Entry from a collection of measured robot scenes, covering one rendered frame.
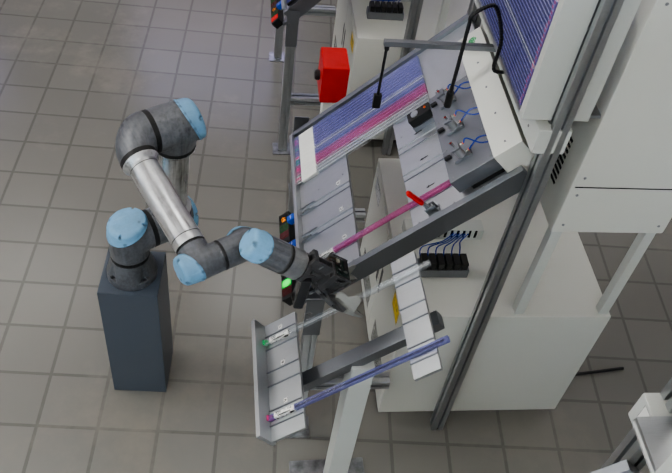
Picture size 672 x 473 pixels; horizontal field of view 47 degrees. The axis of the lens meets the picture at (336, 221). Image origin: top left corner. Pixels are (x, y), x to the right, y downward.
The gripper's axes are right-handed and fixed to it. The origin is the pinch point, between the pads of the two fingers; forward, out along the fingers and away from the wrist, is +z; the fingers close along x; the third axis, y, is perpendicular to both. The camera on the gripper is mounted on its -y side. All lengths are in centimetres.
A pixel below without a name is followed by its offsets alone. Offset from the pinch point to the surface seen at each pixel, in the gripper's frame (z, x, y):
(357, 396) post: 15.0, -14.0, -18.6
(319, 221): 5.2, 40.4, -14.5
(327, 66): 13, 117, -8
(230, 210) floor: 29, 119, -91
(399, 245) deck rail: 9.7, 15.5, 9.6
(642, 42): 6, 14, 87
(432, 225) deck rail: 11.1, 15.3, 20.4
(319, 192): 6, 52, -13
